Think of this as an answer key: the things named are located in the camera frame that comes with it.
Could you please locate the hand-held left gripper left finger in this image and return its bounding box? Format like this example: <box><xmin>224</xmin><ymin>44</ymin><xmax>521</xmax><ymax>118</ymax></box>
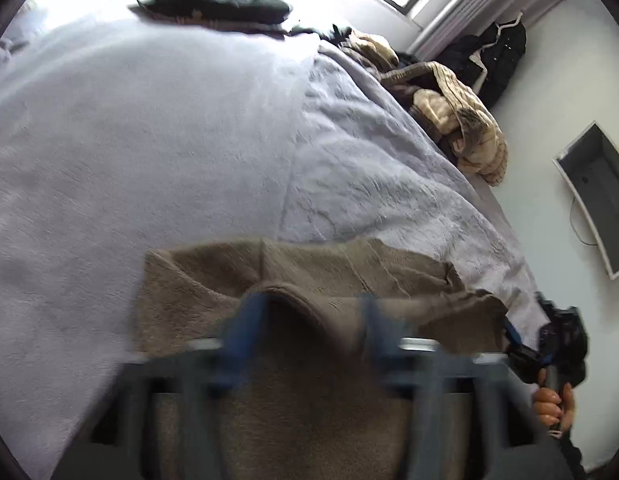
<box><xmin>54</xmin><ymin>292</ymin><xmax>270</xmax><ymax>480</ymax></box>

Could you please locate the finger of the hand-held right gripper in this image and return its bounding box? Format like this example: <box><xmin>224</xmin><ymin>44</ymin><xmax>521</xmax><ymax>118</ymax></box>
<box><xmin>503</xmin><ymin>320</ymin><xmax>541</xmax><ymax>382</ymax></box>

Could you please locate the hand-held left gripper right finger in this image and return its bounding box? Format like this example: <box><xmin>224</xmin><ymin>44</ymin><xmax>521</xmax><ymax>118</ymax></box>
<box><xmin>359</xmin><ymin>292</ymin><xmax>575</xmax><ymax>480</ymax></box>

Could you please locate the brown knitted sweater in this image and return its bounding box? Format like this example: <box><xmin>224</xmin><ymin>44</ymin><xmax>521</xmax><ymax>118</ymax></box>
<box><xmin>134</xmin><ymin>236</ymin><xmax>510</xmax><ymax>480</ymax></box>

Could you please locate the person's right forearm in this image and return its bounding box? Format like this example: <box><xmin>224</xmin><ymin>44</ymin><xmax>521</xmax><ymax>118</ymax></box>
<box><xmin>554</xmin><ymin>430</ymin><xmax>587</xmax><ymax>480</ymax></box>

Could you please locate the person's right hand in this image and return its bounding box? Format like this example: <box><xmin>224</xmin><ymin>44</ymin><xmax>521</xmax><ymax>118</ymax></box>
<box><xmin>533</xmin><ymin>367</ymin><xmax>575</xmax><ymax>433</ymax></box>

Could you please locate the lavender embossed blanket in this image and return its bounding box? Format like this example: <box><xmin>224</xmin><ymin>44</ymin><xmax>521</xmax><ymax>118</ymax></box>
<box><xmin>280</xmin><ymin>40</ymin><xmax>550</xmax><ymax>331</ymax></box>

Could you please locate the beige striped garment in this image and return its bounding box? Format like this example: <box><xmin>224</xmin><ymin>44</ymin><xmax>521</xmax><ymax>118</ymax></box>
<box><xmin>379</xmin><ymin>60</ymin><xmax>507</xmax><ymax>187</ymax></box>

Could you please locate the black hanging jacket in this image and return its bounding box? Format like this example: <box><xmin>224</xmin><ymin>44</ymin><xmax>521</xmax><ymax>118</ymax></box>
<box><xmin>434</xmin><ymin>12</ymin><xmax>527</xmax><ymax>106</ymax></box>

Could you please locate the black garment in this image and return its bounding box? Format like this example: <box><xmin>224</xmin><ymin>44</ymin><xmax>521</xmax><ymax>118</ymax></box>
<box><xmin>290</xmin><ymin>22</ymin><xmax>353</xmax><ymax>43</ymax></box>

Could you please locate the grey curtain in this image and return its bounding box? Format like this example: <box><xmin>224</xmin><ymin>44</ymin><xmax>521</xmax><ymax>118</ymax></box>
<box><xmin>407</xmin><ymin>0</ymin><xmax>565</xmax><ymax>61</ymax></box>

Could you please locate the black cable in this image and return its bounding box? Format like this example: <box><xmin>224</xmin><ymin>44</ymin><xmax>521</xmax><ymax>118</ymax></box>
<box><xmin>569</xmin><ymin>195</ymin><xmax>597</xmax><ymax>247</ymax></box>

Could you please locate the wall-mounted monitor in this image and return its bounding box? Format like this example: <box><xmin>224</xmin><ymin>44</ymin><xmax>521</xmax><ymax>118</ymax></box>
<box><xmin>552</xmin><ymin>120</ymin><xmax>619</xmax><ymax>281</ymax></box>

